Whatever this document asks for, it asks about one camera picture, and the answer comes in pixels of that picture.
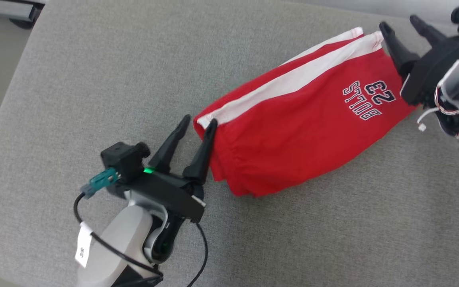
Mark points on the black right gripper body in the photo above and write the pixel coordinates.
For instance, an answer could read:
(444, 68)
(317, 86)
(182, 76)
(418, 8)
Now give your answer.
(432, 67)

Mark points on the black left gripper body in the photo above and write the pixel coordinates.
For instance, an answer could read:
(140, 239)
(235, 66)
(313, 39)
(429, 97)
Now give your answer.
(161, 193)

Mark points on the red basketball shorts white stripe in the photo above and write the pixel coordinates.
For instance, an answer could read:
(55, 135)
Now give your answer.
(293, 131)

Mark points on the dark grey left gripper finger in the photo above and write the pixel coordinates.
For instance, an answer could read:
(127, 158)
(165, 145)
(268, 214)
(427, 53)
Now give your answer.
(202, 159)
(169, 149)

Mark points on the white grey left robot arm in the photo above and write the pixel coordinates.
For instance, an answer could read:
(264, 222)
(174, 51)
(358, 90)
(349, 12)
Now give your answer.
(122, 243)

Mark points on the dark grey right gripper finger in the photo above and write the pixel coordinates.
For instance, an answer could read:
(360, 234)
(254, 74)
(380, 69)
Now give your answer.
(401, 56)
(428, 34)

